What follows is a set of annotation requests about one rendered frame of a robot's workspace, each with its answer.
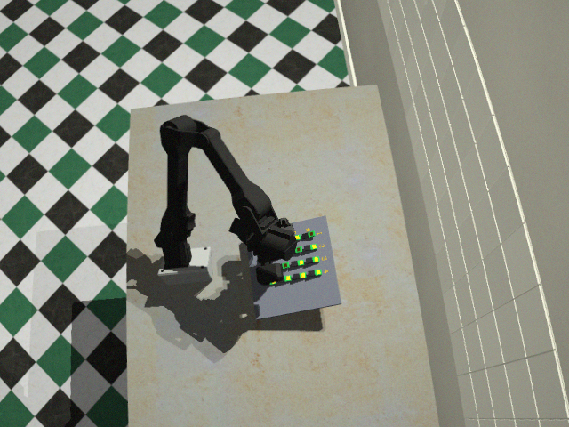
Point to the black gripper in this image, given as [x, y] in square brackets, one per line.
[267, 273]

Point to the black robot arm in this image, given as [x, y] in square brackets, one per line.
[249, 200]

